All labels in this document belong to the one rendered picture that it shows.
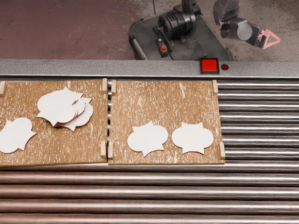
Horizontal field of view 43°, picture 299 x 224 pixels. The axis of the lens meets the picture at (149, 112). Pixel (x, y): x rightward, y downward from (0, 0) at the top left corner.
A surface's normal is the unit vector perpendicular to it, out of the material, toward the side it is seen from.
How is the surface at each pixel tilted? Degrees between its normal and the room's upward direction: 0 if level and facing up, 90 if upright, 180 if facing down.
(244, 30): 46
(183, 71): 0
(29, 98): 0
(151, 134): 0
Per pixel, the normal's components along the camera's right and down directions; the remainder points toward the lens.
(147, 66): 0.01, -0.50
